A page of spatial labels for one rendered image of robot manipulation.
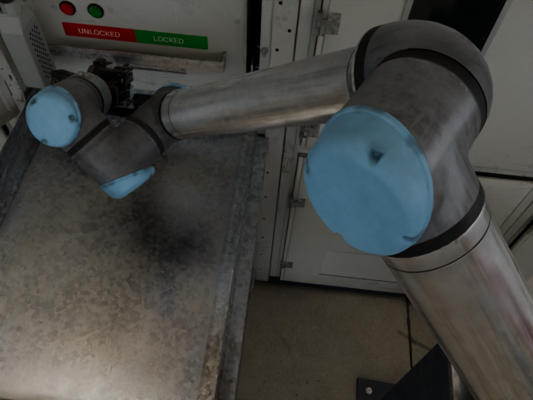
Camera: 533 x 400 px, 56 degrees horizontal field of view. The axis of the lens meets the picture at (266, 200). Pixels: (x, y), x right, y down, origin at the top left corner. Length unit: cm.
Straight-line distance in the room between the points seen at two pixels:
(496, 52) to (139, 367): 91
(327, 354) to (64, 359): 110
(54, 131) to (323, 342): 133
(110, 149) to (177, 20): 38
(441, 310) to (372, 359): 143
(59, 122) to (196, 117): 22
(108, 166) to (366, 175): 56
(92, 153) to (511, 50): 80
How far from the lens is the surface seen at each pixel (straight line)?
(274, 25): 105
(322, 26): 103
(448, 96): 45
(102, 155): 87
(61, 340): 106
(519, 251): 175
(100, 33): 121
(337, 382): 189
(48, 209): 122
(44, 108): 87
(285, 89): 64
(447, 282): 48
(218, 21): 111
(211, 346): 100
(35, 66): 119
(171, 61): 115
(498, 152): 132
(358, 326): 196
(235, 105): 72
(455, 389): 117
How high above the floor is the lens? 180
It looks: 56 degrees down
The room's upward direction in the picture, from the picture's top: 5 degrees clockwise
